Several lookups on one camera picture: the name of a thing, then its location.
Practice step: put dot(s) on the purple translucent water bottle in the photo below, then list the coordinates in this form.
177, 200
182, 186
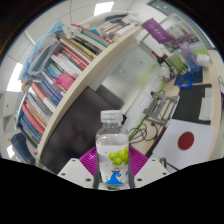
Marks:
190, 57

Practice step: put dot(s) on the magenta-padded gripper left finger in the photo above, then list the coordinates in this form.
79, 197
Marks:
75, 172

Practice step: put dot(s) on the clear plastic drink bottle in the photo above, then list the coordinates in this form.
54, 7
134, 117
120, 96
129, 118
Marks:
112, 143

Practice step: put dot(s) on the wooden shelf unit with books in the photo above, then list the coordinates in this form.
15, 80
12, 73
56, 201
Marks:
63, 73

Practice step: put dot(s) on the small white paper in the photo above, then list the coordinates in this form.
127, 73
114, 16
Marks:
206, 108

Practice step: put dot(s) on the rectangular ceiling light panel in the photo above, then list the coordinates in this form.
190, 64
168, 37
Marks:
14, 78
103, 8

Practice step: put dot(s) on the green translucent cup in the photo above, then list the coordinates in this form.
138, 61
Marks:
177, 64

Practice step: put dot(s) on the black desk mat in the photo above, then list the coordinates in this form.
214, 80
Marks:
189, 106

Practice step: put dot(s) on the white paper sheet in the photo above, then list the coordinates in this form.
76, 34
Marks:
196, 151

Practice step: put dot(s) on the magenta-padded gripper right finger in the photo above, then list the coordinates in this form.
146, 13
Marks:
150, 170

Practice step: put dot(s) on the white tissue box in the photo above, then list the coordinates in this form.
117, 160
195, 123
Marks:
203, 60

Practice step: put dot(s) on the grey metal laptop stand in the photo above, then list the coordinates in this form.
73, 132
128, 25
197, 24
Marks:
161, 107

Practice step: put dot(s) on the black computer monitor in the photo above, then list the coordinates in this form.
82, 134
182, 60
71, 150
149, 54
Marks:
80, 130

